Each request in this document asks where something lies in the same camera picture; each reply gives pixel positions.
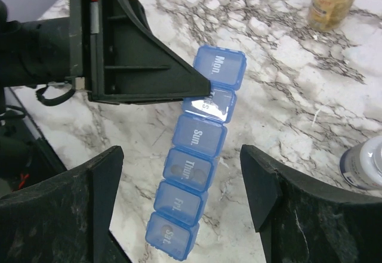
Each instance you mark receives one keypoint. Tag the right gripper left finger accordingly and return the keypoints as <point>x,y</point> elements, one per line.
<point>65,218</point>

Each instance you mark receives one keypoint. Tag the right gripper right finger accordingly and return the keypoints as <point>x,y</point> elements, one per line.
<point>302,219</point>

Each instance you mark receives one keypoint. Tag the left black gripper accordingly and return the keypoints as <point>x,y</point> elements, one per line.
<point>116,59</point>

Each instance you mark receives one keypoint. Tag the blue weekly pill organizer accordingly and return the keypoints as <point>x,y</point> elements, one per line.
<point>192,161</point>

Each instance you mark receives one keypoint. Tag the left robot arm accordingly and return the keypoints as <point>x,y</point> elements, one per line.
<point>36,54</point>

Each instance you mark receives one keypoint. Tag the small amber pill bottle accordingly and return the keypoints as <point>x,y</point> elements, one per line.
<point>325,15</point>

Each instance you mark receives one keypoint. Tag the white pill bottle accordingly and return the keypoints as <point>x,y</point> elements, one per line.
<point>360,165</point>

